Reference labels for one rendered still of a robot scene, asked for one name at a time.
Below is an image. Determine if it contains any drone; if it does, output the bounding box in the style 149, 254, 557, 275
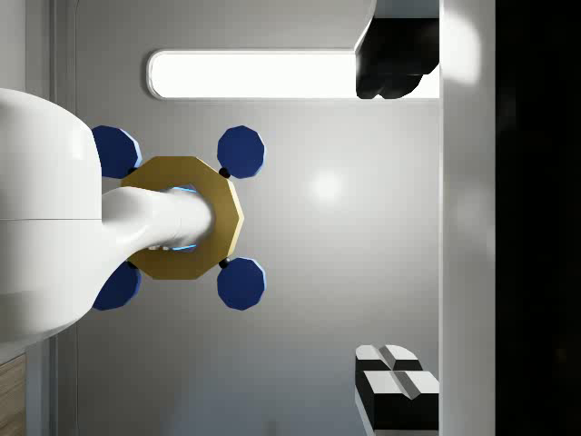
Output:
90, 124, 267, 312

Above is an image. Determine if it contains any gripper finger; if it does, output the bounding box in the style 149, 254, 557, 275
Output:
353, 15, 440, 101
354, 343, 440, 436

